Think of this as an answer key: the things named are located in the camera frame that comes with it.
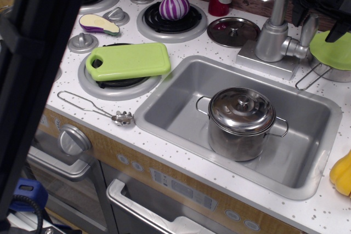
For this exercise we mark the silver stove knob front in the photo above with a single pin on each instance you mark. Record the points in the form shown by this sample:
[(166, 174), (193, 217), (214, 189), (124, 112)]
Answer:
[(82, 43)]

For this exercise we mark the steel pot lid on pot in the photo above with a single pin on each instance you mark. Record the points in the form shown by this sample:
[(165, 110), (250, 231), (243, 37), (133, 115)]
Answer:
[(241, 111)]

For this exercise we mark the yellow toy pepper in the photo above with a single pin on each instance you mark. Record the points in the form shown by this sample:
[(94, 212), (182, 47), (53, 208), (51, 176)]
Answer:
[(340, 175)]

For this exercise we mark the blue plastic clamp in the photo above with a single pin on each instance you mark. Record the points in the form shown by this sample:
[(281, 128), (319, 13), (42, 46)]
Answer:
[(27, 194)]

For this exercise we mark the black foreground frame post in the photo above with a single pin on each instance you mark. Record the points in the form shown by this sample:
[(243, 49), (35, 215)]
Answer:
[(35, 34)]

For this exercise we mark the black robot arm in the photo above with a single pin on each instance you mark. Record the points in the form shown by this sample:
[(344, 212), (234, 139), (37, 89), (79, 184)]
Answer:
[(339, 10)]

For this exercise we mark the red toy cup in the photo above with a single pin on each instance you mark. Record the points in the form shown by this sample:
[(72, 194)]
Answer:
[(218, 9)]

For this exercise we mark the silver faucet lever handle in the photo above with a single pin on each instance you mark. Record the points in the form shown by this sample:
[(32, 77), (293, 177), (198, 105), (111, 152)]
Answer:
[(300, 48)]

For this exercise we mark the green plastic lid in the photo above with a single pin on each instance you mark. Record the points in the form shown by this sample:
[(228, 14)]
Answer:
[(335, 54)]

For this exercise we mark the toy eggplant half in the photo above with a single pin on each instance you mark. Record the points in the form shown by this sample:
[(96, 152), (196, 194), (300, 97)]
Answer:
[(97, 24)]

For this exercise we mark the grey toy sink basin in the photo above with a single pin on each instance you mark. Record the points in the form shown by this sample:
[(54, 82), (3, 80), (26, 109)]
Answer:
[(291, 165)]

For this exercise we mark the purple white toy onion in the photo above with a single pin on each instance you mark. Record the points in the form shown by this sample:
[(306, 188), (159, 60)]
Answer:
[(173, 10)]

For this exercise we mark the metal wire-handled pasta spoon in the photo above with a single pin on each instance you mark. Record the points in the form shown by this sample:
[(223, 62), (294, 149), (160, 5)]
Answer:
[(119, 118)]

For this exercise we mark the steel pot with handles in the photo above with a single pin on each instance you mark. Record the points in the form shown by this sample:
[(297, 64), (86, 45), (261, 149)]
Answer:
[(241, 147)]

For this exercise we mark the steel saucepan with wire handle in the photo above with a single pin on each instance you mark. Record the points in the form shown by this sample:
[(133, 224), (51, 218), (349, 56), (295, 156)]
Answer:
[(320, 71)]

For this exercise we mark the silver dishwasher door handle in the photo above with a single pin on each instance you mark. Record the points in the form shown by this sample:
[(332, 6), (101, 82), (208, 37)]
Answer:
[(141, 209)]

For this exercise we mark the back right stove burner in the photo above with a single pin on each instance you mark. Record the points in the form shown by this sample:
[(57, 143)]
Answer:
[(153, 26)]

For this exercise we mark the silver stove knob middle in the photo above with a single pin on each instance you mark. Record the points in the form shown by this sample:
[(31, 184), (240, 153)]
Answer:
[(117, 16)]

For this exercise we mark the round silver oven dial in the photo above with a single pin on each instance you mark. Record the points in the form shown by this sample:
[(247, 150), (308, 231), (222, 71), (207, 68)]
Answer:
[(72, 141)]

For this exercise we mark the green plastic cutting board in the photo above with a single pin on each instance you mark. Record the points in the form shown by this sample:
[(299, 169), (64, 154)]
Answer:
[(128, 61)]

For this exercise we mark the front stove burner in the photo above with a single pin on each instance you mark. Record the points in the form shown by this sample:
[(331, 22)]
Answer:
[(118, 90)]

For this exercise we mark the flat steel lid on counter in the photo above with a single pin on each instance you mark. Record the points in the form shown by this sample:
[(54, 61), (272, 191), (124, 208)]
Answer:
[(233, 32)]

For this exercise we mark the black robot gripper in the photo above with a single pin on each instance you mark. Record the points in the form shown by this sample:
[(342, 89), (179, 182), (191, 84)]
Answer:
[(336, 9)]

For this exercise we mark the silver oven door handle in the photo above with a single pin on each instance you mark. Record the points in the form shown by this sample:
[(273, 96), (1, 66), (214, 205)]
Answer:
[(75, 172)]

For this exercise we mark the silver toy faucet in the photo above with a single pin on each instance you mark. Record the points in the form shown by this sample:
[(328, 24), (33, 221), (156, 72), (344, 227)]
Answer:
[(274, 52)]

